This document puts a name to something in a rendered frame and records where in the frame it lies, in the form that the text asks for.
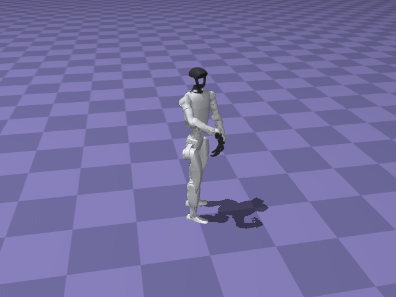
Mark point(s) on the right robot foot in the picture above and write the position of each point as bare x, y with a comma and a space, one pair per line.
197, 219

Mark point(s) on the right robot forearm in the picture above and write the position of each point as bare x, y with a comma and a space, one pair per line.
205, 128

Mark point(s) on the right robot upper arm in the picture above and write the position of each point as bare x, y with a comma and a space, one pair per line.
185, 104

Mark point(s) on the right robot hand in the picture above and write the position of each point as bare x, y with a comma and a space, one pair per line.
219, 137

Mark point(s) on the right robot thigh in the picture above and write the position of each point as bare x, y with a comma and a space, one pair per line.
195, 165

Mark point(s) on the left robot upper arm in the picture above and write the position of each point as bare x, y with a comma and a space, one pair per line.
213, 106

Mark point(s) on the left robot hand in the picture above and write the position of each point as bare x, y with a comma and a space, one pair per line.
216, 151

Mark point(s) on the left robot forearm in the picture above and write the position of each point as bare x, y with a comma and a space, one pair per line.
219, 125

